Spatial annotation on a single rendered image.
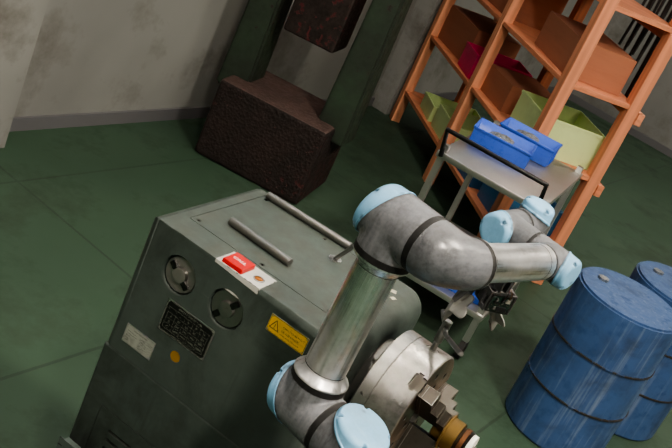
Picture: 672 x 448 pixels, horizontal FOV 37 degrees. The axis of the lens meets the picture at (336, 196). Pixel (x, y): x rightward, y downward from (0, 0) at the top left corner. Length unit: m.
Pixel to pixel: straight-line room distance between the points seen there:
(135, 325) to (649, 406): 3.33
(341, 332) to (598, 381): 2.95
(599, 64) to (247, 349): 4.17
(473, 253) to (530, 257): 0.22
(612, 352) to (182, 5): 3.18
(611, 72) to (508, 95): 0.85
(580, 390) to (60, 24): 3.21
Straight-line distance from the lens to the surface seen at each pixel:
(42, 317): 4.21
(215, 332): 2.41
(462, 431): 2.46
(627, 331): 4.60
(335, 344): 1.87
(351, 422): 1.89
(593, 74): 6.20
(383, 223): 1.76
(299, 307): 2.31
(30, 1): 5.07
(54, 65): 5.61
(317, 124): 5.87
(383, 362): 2.38
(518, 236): 2.09
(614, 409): 4.83
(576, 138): 6.32
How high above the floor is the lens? 2.35
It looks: 22 degrees down
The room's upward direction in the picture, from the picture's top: 24 degrees clockwise
